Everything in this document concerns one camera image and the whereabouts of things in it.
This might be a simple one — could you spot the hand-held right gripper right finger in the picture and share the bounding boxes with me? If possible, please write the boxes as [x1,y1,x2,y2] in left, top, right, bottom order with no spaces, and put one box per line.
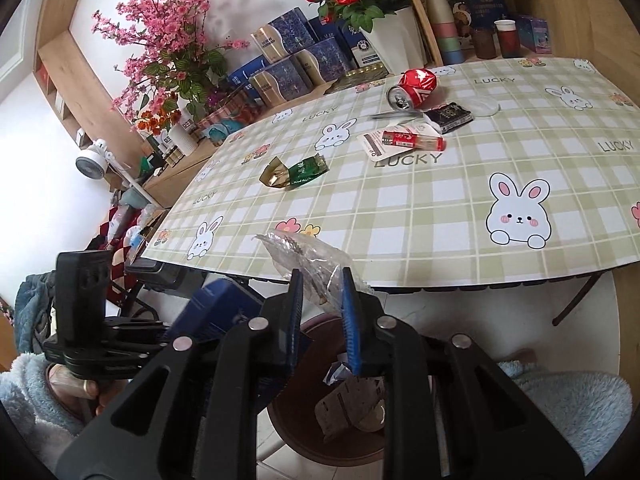
[340,266,586,480]

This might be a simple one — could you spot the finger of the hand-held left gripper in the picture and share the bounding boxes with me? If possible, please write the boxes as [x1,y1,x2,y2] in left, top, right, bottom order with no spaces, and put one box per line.
[105,340,163,359]
[111,321,172,341]

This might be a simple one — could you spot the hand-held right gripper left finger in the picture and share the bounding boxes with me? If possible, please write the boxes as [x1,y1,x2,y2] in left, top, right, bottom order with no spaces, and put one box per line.
[52,269,306,480]

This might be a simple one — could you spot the clear plastic bag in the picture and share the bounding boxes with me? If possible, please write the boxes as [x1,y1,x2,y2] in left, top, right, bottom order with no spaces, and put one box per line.
[255,230,373,308]

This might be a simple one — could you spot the blue cardboard box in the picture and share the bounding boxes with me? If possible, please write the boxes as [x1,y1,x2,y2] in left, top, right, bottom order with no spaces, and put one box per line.
[167,277,266,343]

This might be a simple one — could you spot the brown trash bin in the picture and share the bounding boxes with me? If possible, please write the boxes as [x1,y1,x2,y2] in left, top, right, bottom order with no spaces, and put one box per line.
[267,315,396,466]

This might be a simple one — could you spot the crushed red soda can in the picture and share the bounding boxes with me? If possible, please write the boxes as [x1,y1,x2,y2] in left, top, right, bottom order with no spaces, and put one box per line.
[386,67,438,111]

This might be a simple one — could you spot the person's left hand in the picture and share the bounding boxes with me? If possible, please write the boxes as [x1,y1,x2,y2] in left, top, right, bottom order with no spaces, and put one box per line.
[46,362,108,418]

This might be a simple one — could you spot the blue grey fleece cloth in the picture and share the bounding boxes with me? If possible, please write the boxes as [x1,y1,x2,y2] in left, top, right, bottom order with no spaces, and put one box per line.
[15,272,57,356]

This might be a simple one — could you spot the red patterned cloth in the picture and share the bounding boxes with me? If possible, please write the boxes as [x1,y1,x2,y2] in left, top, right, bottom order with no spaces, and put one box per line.
[87,205,166,281]

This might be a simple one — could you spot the grey perforated cardboard piece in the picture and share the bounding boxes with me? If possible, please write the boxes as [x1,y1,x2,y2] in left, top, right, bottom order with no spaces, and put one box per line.
[315,375,386,441]

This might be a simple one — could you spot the white clip fan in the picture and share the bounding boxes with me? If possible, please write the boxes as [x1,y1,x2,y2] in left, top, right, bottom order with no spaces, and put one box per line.
[75,139,115,179]

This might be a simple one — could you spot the green gold foil wrapper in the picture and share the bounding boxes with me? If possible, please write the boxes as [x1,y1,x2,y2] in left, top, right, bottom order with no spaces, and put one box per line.
[259,154,329,192]

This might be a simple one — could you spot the white barcode card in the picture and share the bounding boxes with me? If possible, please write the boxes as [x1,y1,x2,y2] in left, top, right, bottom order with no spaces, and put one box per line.
[360,127,431,161]

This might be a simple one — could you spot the white vase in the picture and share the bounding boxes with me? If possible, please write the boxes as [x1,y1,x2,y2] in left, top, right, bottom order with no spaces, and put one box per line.
[167,120,201,157]

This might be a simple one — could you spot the orange artificial flowers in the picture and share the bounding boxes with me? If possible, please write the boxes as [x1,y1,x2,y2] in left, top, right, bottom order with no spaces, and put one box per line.
[134,107,182,137]

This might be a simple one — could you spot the teal bowl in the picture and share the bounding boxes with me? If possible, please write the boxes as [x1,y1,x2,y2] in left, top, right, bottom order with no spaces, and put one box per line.
[207,119,242,146]

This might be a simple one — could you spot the red lighter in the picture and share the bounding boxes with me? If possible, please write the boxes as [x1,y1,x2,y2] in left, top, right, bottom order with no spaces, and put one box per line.
[379,129,447,152]

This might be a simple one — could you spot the black table leg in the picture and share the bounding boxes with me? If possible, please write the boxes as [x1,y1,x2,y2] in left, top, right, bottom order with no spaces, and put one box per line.
[552,272,598,327]

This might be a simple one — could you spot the blue gold glitter gift box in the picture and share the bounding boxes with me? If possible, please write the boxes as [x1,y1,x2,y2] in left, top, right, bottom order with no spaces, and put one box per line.
[295,37,356,86]
[248,57,313,108]
[250,7,318,63]

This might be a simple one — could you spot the light blue fluffy robe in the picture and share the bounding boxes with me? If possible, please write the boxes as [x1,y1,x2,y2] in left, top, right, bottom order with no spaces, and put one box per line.
[497,360,633,480]

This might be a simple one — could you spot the black snack packet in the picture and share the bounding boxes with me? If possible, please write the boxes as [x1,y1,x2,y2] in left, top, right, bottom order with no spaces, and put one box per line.
[425,102,474,134]

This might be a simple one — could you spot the dark blue carton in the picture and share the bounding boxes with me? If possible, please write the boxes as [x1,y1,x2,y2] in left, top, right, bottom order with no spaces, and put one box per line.
[307,16,348,45]
[227,55,271,93]

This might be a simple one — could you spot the gold foil tray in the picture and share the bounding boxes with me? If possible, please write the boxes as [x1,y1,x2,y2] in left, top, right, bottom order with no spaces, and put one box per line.
[340,66,388,84]

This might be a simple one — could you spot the clear plastic lid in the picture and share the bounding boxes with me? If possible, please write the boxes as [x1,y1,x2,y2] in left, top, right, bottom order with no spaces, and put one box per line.
[462,97,501,118]

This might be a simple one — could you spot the blue white carton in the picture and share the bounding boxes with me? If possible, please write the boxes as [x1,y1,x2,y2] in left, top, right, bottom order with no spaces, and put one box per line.
[345,24,387,68]

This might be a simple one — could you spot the pink blossom artificial plant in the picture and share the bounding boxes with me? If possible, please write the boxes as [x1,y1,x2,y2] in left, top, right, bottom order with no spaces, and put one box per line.
[92,0,251,126]

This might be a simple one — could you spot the white faceted flower pot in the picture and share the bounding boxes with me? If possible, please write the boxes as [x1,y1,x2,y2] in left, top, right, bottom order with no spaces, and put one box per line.
[360,7,428,73]

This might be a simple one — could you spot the brown glass jar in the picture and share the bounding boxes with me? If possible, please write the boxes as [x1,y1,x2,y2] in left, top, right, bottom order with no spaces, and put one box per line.
[472,27,497,60]

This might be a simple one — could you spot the red drink cup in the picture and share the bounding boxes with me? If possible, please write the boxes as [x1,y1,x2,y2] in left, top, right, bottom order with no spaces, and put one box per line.
[494,19,521,58]

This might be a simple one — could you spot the beige paper cup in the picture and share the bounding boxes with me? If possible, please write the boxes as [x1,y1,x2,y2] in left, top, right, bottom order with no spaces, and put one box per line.
[424,0,453,26]

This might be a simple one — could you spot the dark bear picture box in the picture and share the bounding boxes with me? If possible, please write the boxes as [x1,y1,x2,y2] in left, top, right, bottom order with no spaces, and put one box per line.
[445,0,476,38]

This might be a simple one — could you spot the purple small box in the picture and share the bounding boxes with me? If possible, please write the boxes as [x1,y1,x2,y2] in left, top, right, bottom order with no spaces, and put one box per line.
[515,14,553,55]

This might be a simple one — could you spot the blue picture box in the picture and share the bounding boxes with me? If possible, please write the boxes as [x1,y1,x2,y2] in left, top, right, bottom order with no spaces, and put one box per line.
[467,0,511,31]

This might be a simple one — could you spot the wooden cabinet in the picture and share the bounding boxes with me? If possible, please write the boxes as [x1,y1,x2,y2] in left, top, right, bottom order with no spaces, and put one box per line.
[390,0,640,86]

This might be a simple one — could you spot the wooden wall shelf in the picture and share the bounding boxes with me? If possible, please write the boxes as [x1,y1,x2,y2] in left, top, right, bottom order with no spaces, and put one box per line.
[32,0,131,153]

